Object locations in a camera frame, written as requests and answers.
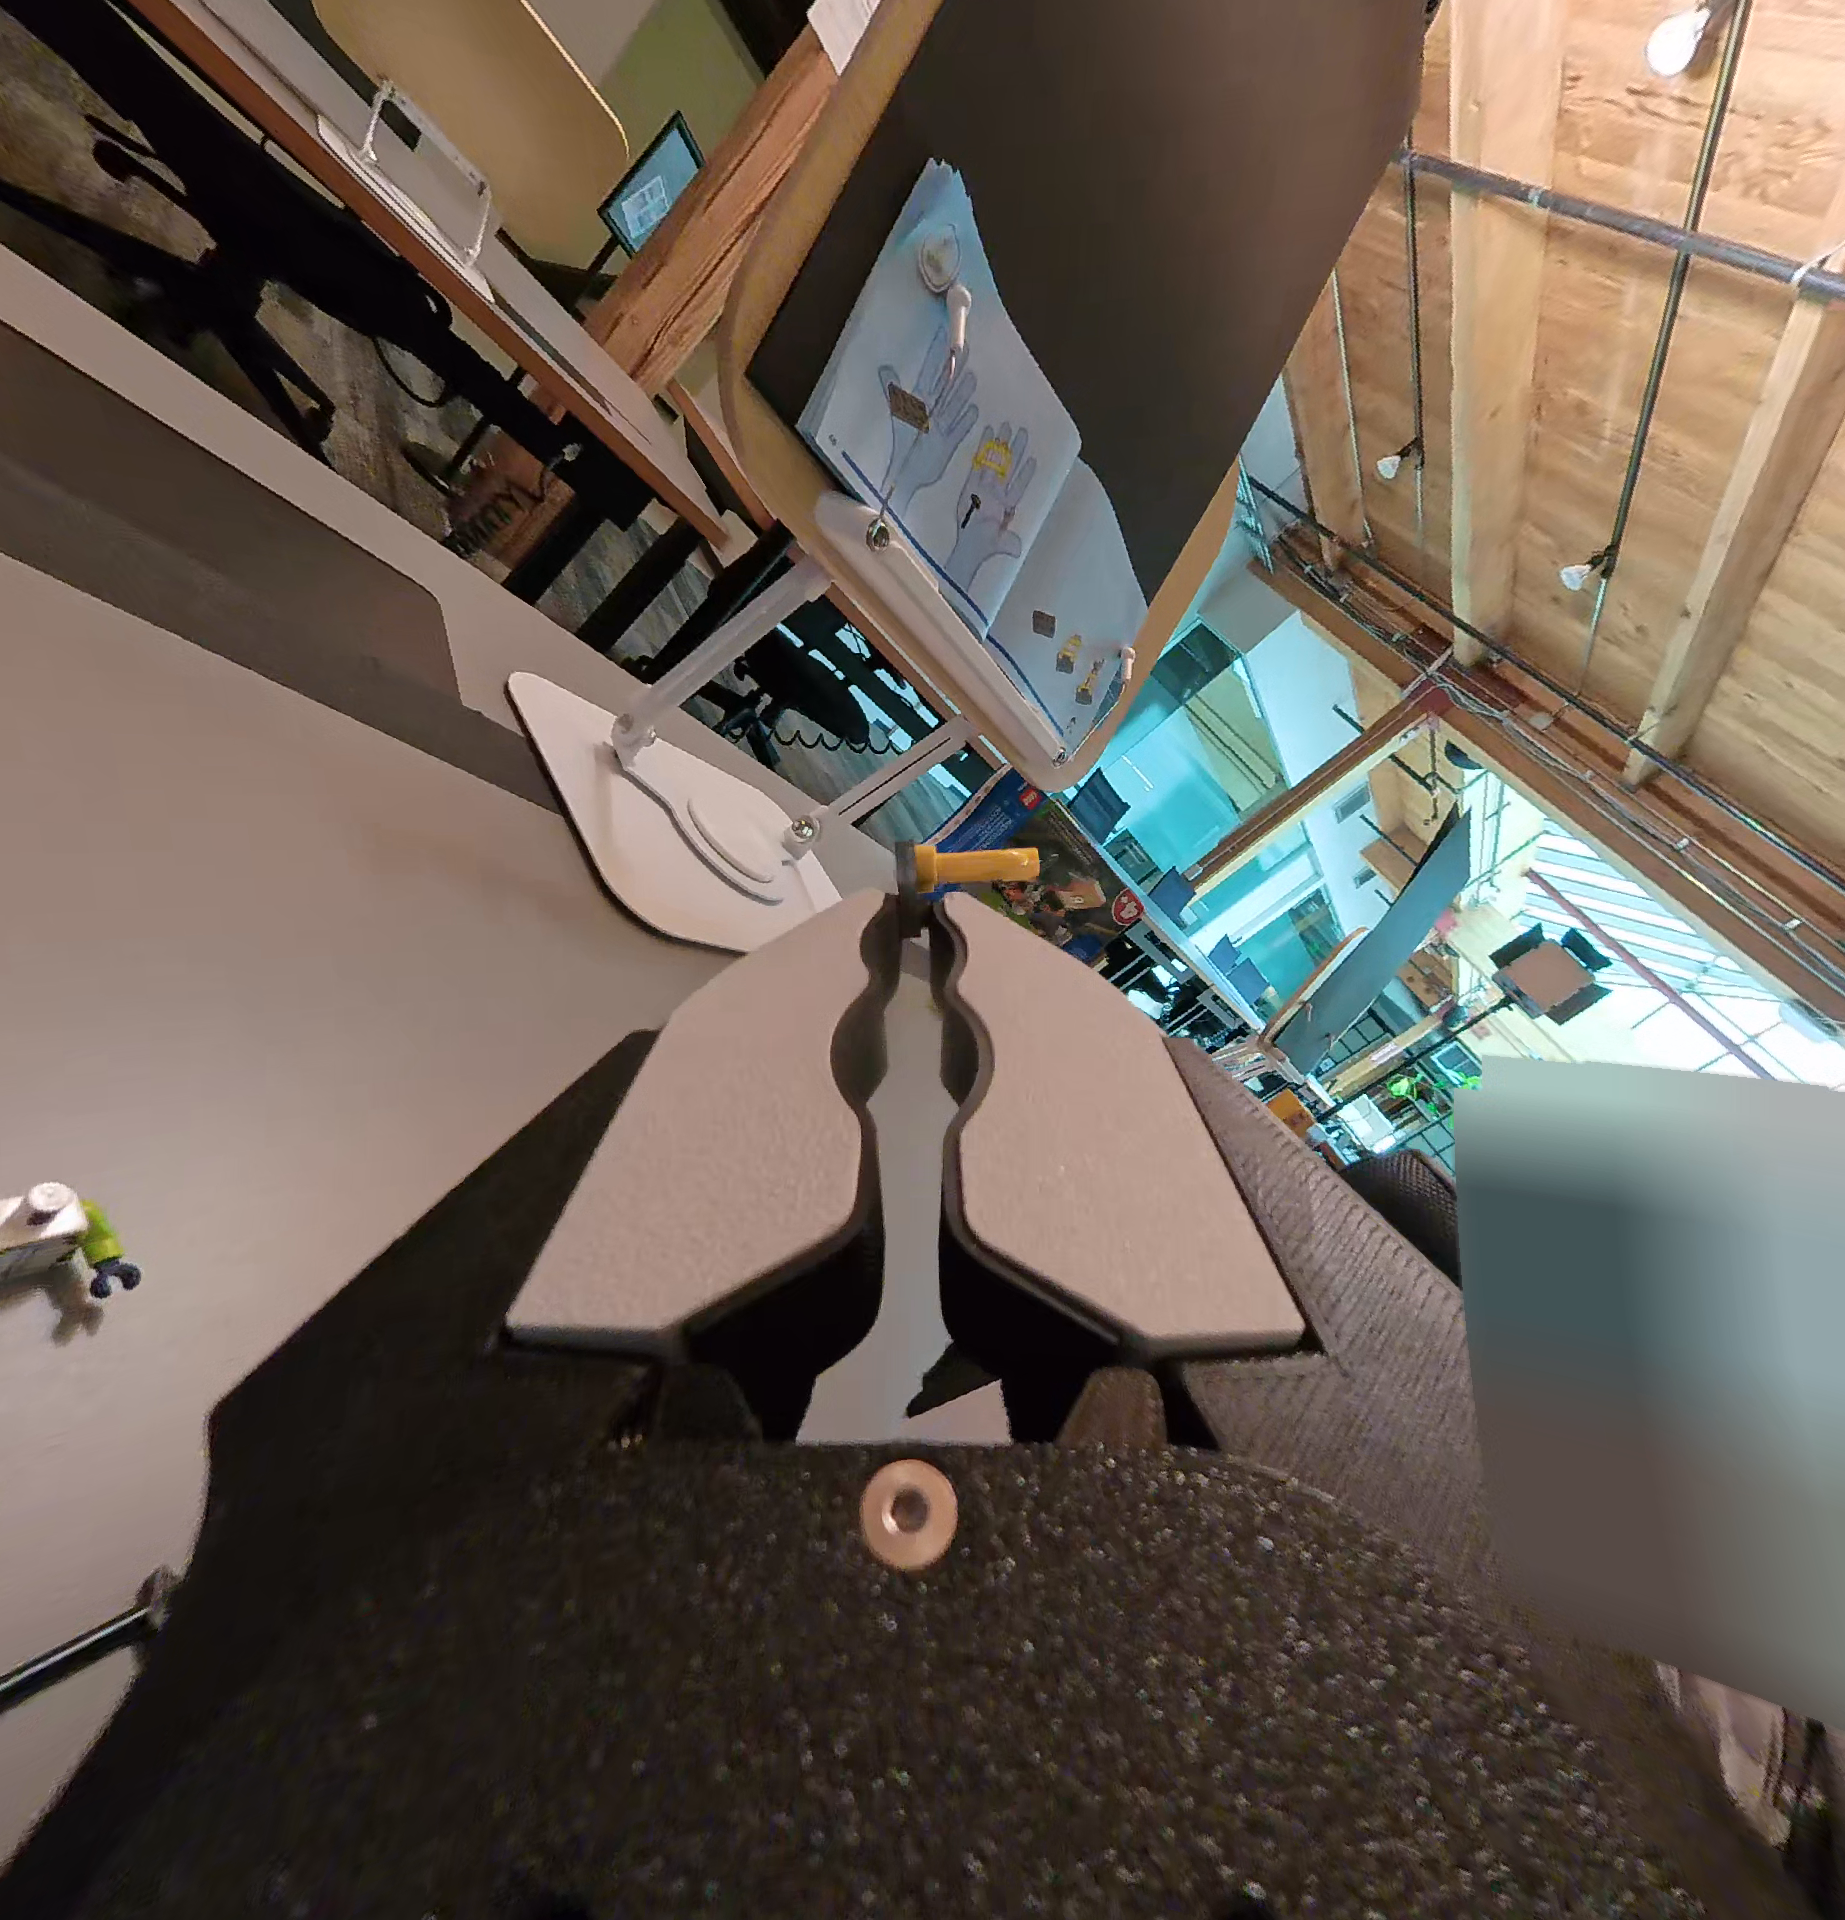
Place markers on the small wall monitor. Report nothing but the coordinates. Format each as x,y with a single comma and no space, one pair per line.
653,188

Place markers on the lego instruction booklet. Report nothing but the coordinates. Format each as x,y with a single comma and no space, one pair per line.
937,420

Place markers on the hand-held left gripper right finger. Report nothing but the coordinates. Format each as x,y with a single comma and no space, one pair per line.
1132,1185

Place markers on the studio light panel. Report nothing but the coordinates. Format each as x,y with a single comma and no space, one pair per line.
1548,976

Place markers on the white booklet stand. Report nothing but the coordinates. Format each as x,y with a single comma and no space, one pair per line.
683,840

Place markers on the tall black panel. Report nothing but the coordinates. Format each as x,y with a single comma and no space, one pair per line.
1388,931

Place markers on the blue lego set box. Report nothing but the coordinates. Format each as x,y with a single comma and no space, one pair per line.
1078,855

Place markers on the thin black rod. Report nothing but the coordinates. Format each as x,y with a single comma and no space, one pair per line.
53,1665

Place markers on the small yellow lego piece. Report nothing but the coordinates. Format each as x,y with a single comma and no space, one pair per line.
983,869

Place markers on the small wooden desk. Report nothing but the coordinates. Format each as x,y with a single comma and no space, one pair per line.
502,301

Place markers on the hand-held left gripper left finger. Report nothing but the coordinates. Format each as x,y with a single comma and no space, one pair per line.
698,1185

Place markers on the green lego minifigure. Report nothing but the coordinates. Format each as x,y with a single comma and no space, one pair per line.
38,1245

